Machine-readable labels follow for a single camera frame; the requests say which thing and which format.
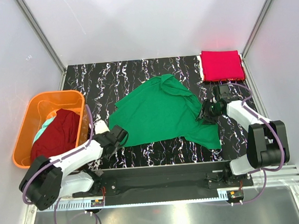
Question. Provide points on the mint green t shirt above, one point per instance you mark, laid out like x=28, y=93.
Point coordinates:
x=43, y=128

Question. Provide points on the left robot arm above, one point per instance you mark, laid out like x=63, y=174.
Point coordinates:
x=49, y=179

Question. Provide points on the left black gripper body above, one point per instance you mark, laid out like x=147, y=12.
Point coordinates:
x=104, y=134

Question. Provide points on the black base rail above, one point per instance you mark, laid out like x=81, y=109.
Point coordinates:
x=166, y=183

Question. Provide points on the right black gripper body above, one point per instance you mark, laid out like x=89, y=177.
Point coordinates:
x=212, y=113

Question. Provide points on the orange plastic bin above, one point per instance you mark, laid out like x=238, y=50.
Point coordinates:
x=42, y=107

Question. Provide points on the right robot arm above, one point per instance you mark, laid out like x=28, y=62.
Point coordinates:
x=267, y=144

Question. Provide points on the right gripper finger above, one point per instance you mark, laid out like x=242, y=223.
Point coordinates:
x=207, y=120
x=204, y=112

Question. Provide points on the folded red t shirt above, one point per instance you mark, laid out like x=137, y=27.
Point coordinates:
x=221, y=64

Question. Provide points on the dark red t shirt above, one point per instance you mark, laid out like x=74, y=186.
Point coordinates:
x=59, y=137

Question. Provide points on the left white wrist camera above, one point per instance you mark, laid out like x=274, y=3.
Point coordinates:
x=100, y=127

